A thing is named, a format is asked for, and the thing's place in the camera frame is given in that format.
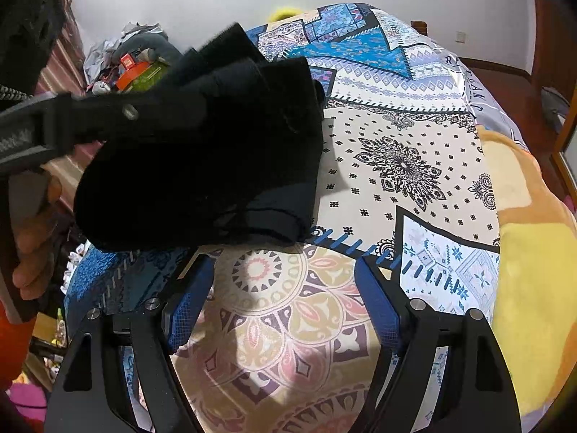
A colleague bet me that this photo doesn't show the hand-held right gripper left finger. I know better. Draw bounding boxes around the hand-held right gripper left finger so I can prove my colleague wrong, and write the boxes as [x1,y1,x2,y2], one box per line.
[45,253,215,433]

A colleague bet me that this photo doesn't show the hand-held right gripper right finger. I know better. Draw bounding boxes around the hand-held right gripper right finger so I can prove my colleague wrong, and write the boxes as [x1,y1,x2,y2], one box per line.
[354,257,524,433]

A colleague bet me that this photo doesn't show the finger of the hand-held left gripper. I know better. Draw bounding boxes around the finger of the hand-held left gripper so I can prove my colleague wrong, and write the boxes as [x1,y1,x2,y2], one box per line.
[43,86,212,149]

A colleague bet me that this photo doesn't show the black pants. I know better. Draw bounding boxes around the black pants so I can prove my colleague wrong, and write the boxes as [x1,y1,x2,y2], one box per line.
[74,22,326,253]

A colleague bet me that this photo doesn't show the person's left forearm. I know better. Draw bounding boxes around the person's left forearm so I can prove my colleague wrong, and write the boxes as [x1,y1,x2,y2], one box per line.
[0,302,43,433]

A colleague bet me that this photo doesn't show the person's left hand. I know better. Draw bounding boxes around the person's left hand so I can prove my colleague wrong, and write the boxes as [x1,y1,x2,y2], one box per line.
[13,175,69,301]

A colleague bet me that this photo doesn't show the orange box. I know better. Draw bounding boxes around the orange box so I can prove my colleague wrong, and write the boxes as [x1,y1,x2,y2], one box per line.
[116,61,158,91]

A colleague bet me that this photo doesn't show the striped pink curtain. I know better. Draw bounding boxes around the striped pink curtain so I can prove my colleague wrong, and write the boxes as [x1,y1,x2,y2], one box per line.
[36,0,88,97]

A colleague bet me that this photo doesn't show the pile of grey clothes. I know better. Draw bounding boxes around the pile of grey clothes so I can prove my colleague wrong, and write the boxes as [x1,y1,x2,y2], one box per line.
[83,22,167,82]

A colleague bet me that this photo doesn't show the grey tube pillow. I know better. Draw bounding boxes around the grey tube pillow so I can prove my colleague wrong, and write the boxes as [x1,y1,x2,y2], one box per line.
[122,31,183,64]

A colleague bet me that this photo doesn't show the yellow blanket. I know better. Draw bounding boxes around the yellow blanket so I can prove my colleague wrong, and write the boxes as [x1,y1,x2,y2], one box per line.
[475,124,577,427]

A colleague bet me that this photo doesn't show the patchwork patterned quilt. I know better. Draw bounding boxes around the patchwork patterned quilt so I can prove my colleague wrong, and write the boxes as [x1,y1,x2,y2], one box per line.
[63,4,501,433]

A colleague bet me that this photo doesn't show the yellow foam tube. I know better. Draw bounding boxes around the yellow foam tube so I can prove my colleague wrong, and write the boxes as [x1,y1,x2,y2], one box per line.
[269,6,303,22]

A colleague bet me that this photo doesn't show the grey cloth bundle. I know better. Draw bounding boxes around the grey cloth bundle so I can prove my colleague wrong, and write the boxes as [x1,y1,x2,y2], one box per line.
[541,86,569,127]

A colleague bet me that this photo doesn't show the brown wooden door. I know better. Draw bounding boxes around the brown wooden door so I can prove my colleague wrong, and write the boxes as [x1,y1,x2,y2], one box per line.
[529,0,577,100]

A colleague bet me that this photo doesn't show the dark cloth with braided cord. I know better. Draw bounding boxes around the dark cloth with braided cord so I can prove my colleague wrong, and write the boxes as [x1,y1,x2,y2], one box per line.
[0,0,66,100]

